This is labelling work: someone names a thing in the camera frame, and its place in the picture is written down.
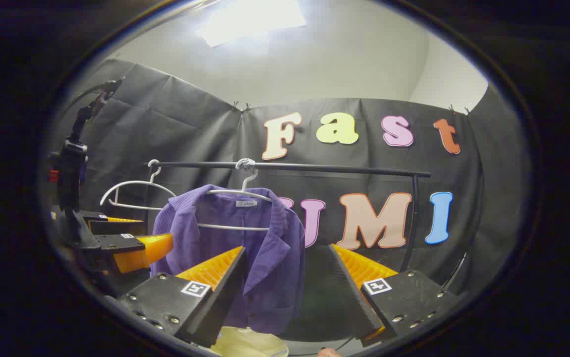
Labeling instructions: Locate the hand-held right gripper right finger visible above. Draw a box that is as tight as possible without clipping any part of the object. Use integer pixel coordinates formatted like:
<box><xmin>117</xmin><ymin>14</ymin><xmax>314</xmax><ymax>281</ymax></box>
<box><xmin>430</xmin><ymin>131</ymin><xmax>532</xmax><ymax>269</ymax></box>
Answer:
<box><xmin>327</xmin><ymin>243</ymin><xmax>460</xmax><ymax>349</ymax></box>

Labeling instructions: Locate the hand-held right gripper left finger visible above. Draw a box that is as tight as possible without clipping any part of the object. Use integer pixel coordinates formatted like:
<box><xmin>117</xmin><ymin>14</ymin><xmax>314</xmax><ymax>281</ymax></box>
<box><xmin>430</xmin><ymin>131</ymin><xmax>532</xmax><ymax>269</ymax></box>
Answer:
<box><xmin>115</xmin><ymin>245</ymin><xmax>248</xmax><ymax>349</ymax></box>

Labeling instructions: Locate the pale yellow laundry hamper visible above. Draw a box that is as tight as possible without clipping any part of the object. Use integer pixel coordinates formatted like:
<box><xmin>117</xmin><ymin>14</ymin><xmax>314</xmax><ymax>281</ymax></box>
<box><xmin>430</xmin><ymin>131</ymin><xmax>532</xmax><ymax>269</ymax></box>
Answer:
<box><xmin>210</xmin><ymin>326</ymin><xmax>289</xmax><ymax>357</ymax></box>

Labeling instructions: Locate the purple ribbed jacket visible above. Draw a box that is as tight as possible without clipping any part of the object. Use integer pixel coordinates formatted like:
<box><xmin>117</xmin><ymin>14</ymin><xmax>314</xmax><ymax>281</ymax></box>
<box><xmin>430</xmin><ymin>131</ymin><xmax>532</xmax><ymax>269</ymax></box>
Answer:
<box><xmin>150</xmin><ymin>184</ymin><xmax>306</xmax><ymax>335</ymax></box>

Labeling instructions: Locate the white plastic hanger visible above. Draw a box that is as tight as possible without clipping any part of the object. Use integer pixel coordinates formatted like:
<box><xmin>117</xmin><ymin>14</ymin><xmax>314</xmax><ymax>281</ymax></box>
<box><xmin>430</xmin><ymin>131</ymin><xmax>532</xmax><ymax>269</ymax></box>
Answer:
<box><xmin>100</xmin><ymin>160</ymin><xmax>176</xmax><ymax>211</ymax></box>

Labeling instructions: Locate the black clothes rack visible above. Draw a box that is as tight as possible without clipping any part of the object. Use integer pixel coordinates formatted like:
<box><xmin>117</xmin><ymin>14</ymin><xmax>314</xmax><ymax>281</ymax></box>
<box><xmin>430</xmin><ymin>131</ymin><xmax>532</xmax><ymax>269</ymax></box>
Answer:
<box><xmin>144</xmin><ymin>160</ymin><xmax>432</xmax><ymax>273</ymax></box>

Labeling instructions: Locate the white hanger with wrapped hook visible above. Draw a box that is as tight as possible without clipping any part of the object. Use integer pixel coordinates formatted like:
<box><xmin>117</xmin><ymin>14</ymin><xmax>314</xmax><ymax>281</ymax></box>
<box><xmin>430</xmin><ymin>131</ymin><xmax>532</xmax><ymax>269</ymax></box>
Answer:
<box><xmin>197</xmin><ymin>158</ymin><xmax>272</xmax><ymax>232</ymax></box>

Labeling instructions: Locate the black backdrop cloth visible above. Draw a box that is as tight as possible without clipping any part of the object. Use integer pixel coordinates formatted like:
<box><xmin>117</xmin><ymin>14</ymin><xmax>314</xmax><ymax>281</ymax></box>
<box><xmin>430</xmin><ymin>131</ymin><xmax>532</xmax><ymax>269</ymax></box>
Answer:
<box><xmin>50</xmin><ymin>59</ymin><xmax>533</xmax><ymax>343</ymax></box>

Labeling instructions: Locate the ceiling light panel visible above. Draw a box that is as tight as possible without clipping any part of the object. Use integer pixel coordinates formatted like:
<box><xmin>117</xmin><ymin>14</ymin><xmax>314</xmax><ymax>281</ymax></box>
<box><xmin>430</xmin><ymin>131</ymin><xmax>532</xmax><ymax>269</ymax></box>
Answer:
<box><xmin>196</xmin><ymin>0</ymin><xmax>308</xmax><ymax>48</ymax></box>

